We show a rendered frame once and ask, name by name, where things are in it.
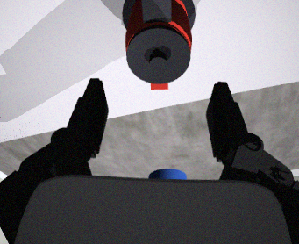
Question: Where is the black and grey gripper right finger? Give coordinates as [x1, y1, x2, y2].
[206, 82, 299, 244]

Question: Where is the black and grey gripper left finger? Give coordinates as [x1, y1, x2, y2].
[0, 78, 109, 244]

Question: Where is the black round disk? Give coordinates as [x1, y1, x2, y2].
[122, 0, 196, 30]

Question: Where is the red kettle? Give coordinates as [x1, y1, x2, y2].
[125, 0, 192, 90]

